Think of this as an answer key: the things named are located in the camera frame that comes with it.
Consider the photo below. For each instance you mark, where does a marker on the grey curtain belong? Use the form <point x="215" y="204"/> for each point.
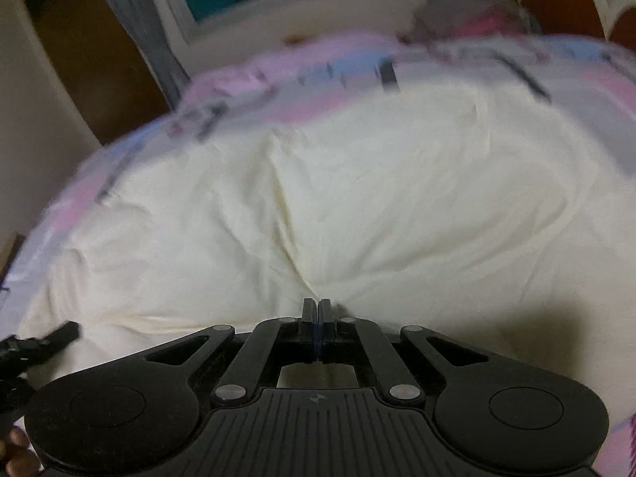
<point x="144" y="20"/>

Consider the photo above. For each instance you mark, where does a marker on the person's left hand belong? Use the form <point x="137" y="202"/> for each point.
<point x="20" y="452"/>

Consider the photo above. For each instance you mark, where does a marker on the patterned bed sheet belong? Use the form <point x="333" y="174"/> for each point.
<point x="238" y="84"/>

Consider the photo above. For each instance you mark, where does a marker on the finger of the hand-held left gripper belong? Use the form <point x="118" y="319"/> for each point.
<point x="62" y="335"/>

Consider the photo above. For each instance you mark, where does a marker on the white puffer jacket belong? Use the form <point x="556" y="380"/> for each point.
<point x="348" y="198"/>

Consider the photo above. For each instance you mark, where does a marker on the pile of clothes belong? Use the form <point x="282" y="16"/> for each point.
<point x="472" y="15"/>

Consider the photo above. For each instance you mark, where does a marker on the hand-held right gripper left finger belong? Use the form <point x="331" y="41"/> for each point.
<point x="309" y="319"/>

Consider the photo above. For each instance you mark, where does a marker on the brown wooden door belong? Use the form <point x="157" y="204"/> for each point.
<point x="89" y="54"/>

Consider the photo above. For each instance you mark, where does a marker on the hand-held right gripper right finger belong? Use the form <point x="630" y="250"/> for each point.
<point x="324" y="319"/>

